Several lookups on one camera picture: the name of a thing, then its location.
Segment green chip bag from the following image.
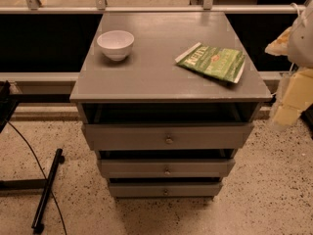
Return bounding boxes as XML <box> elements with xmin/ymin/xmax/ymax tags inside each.
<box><xmin>175</xmin><ymin>43</ymin><xmax>246</xmax><ymax>83</ymax></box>

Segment white ceramic bowl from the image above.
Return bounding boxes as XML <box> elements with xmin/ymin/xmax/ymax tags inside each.
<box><xmin>97</xmin><ymin>30</ymin><xmax>135</xmax><ymax>61</ymax></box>

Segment grey top drawer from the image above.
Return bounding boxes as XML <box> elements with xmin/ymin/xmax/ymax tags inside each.
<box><xmin>82</xmin><ymin>123</ymin><xmax>253</xmax><ymax>151</ymax></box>

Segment grey drawer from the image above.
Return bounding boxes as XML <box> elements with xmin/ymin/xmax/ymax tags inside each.
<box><xmin>109</xmin><ymin>182</ymin><xmax>222</xmax><ymax>198</ymax></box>
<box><xmin>82</xmin><ymin>123</ymin><xmax>253</xmax><ymax>151</ymax></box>
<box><xmin>97</xmin><ymin>159</ymin><xmax>235</xmax><ymax>178</ymax></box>

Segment grey wooden drawer cabinet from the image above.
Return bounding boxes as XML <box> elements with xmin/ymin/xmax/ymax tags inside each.
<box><xmin>70</xmin><ymin>12</ymin><xmax>271</xmax><ymax>186</ymax></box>

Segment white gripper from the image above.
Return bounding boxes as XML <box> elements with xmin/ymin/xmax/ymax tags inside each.
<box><xmin>270</xmin><ymin>69</ymin><xmax>313</xmax><ymax>128</ymax></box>

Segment black device at left edge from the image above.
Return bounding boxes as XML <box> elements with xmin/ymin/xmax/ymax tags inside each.
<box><xmin>0</xmin><ymin>81</ymin><xmax>18</xmax><ymax>133</ymax></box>

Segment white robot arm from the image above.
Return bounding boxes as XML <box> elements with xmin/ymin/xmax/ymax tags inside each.
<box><xmin>265</xmin><ymin>3</ymin><xmax>313</xmax><ymax>131</ymax></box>

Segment metal railing frame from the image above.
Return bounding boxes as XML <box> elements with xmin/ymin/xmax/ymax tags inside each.
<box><xmin>0</xmin><ymin>0</ymin><xmax>313</xmax><ymax>16</ymax></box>

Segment grey bottom drawer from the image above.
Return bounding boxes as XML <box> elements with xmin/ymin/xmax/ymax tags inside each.
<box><xmin>109</xmin><ymin>182</ymin><xmax>222</xmax><ymax>198</ymax></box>

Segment black stand base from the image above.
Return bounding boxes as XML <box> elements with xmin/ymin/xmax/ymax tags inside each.
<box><xmin>0</xmin><ymin>149</ymin><xmax>65</xmax><ymax>235</ymax></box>

